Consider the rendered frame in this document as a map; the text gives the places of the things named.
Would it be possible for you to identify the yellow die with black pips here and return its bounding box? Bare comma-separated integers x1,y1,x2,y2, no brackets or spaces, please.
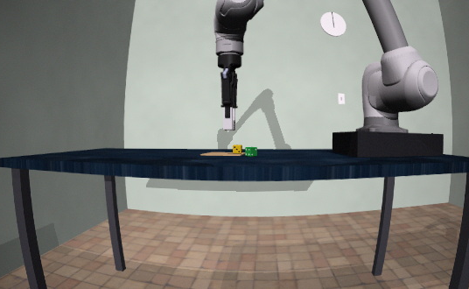
233,144,242,154

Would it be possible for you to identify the green die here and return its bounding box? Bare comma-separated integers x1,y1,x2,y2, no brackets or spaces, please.
245,147,257,157

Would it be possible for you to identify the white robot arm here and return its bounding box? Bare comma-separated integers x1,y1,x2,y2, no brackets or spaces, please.
213,0,438,132

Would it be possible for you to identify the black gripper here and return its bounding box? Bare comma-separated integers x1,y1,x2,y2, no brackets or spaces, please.
218,53,242,130

